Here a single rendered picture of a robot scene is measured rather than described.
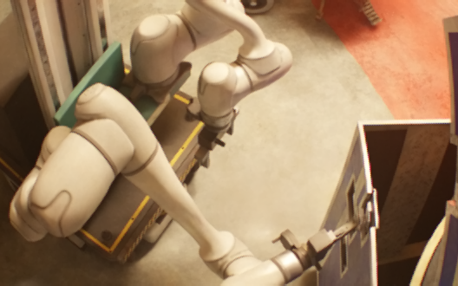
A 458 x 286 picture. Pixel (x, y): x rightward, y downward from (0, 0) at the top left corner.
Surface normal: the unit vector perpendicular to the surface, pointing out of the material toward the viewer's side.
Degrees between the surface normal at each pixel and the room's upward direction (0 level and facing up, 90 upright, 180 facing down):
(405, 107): 0
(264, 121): 0
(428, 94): 0
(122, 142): 54
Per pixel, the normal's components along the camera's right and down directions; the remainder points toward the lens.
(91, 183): 0.65, 0.06
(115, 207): 0.01, -0.50
